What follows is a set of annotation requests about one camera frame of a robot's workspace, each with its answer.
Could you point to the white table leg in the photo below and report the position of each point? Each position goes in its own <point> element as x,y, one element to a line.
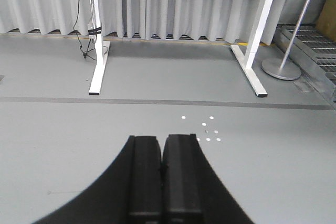
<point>101,47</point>
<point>246,59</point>

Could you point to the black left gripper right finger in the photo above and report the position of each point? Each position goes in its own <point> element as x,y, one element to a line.
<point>192,191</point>

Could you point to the metal grated step platform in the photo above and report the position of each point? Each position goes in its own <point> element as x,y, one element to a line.
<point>314,54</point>

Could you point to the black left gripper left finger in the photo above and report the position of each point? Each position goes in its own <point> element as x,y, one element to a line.
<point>128,191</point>

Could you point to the white curtain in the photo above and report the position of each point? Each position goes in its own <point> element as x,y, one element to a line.
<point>214,19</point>

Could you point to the grey round-base floor stand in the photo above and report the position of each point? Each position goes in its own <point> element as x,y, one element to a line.
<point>280,69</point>

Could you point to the white right table leg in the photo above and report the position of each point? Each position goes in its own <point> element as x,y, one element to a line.
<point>246,59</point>

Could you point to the white left table leg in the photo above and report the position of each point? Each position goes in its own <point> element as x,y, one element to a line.
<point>101,47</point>

